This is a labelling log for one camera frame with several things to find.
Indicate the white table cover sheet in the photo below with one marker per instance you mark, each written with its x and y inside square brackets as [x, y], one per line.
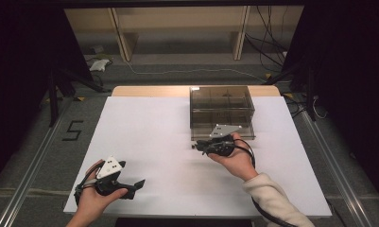
[152, 151]

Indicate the small grey box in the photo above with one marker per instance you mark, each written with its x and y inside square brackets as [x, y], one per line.
[97, 49]

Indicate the person's right hand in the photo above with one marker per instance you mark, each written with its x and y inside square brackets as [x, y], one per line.
[239, 162]

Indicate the aluminium floor rail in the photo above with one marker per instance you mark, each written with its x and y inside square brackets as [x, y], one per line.
[32, 170]
[332, 167]

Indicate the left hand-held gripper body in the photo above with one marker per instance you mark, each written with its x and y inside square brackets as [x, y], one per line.
[110, 168]

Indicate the light wooden desk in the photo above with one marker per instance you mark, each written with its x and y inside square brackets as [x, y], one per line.
[124, 38]

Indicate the smoky transparent drawer cabinet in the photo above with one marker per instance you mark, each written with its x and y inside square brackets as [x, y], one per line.
[221, 94]

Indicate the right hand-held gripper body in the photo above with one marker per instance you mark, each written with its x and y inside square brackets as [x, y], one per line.
[223, 130]

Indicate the person's left hand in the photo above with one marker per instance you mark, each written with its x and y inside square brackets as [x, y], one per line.
[92, 201]

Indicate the dark curtain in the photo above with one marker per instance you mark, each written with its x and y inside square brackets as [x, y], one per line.
[23, 63]
[351, 78]

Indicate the white cloth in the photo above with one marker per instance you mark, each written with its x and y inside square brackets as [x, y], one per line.
[99, 65]

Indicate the black tripod stand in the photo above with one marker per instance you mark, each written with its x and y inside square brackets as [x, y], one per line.
[53, 97]
[309, 94]

